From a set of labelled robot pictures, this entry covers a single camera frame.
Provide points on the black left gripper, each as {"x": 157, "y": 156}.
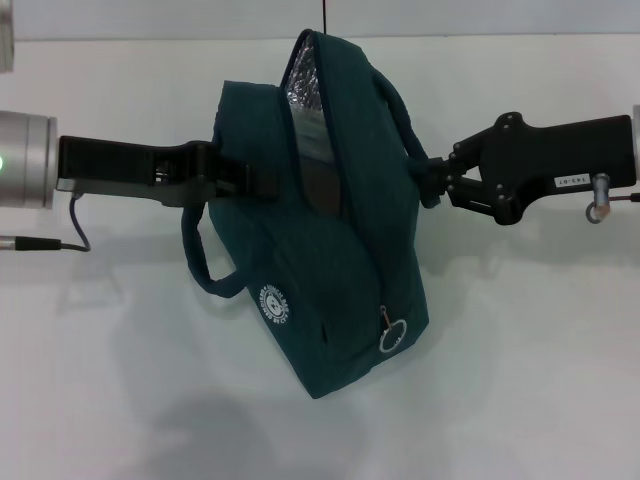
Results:
{"x": 110, "y": 162}

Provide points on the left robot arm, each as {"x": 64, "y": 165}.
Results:
{"x": 25, "y": 160}

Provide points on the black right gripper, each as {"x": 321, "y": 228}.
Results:
{"x": 560, "y": 150}

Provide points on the dark teal insulated lunch bag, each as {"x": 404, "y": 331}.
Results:
{"x": 330, "y": 280}

